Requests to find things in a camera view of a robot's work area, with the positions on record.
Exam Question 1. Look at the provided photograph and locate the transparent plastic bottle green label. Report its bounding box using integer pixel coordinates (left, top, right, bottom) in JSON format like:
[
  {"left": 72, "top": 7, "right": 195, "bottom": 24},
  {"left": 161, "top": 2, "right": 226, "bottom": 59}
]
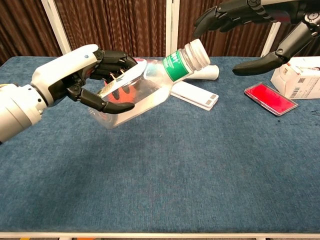
[{"left": 88, "top": 46, "right": 201, "bottom": 130}]

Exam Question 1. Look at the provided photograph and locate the small white round cap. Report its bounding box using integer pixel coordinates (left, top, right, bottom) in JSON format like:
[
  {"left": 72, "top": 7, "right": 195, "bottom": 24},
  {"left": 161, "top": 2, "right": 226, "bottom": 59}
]
[{"left": 188, "top": 38, "right": 212, "bottom": 72}]

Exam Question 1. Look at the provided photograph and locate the blue fabric table cover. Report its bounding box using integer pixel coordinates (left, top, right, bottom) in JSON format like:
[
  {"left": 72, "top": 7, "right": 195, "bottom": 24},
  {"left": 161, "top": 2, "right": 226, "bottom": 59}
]
[{"left": 0, "top": 56, "right": 320, "bottom": 235}]

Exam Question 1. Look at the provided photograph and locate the white flat rectangular box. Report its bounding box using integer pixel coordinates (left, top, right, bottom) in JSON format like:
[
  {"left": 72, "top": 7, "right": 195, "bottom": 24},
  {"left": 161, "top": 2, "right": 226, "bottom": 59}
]
[{"left": 169, "top": 81, "right": 220, "bottom": 111}]

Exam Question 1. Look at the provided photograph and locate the orange foam cube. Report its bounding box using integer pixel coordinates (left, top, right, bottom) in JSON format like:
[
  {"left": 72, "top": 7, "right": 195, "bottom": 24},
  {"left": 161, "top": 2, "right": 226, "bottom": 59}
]
[{"left": 107, "top": 80, "right": 142, "bottom": 104}]

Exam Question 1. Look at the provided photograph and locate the red ink pad clear case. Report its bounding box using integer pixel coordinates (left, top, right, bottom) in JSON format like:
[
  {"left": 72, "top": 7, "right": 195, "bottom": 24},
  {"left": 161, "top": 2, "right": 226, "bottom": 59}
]
[{"left": 244, "top": 81, "right": 299, "bottom": 117}]

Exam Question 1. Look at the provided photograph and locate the white partition post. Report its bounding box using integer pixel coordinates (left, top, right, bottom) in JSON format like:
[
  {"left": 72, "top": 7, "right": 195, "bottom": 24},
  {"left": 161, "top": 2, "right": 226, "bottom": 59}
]
[
  {"left": 260, "top": 21, "right": 283, "bottom": 58},
  {"left": 165, "top": 0, "right": 181, "bottom": 58},
  {"left": 41, "top": 0, "right": 74, "bottom": 58}
]

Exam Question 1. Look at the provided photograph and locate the white cling wrap tube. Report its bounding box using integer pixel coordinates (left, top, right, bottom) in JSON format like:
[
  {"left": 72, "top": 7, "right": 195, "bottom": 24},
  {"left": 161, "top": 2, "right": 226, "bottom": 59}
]
[{"left": 133, "top": 57, "right": 220, "bottom": 81}]

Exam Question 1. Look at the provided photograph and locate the white printed cardboard box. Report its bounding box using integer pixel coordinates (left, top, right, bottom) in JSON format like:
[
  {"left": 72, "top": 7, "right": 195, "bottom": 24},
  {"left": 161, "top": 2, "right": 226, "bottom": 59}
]
[{"left": 270, "top": 56, "right": 320, "bottom": 100}]

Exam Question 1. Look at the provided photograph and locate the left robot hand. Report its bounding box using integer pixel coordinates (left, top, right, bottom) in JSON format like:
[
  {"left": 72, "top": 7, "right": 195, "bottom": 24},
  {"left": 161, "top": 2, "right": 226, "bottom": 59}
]
[{"left": 30, "top": 44, "right": 139, "bottom": 114}]

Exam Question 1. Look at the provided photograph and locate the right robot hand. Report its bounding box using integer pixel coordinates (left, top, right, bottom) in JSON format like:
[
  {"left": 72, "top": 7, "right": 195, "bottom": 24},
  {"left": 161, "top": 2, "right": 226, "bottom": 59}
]
[{"left": 193, "top": 0, "right": 320, "bottom": 77}]

